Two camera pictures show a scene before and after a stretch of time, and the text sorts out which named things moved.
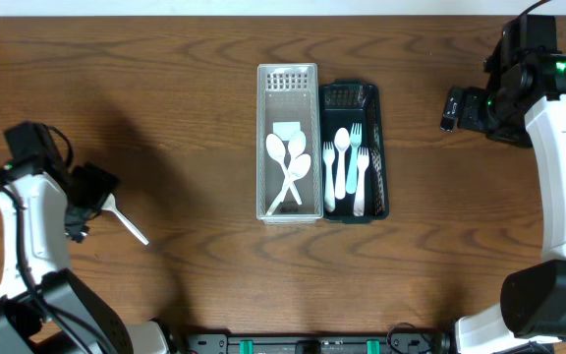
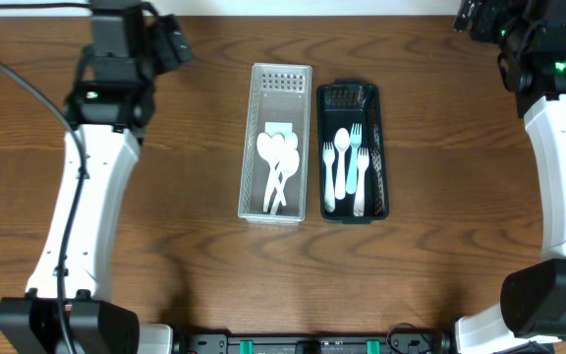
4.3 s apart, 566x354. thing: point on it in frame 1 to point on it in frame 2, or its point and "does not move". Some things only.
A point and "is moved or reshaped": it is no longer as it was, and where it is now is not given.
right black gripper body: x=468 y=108 to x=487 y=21
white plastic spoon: x=110 y=205 to x=278 y=151
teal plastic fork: x=355 y=141 does not move
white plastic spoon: x=276 y=150 to x=266 y=150
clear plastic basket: x=289 y=162 is moved or reshaped
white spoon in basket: x=341 y=141 does not move
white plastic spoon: x=298 y=170 is moved or reshaped
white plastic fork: x=328 y=155 does not move
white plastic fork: x=363 y=164 does not move
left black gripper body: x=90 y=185 to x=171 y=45
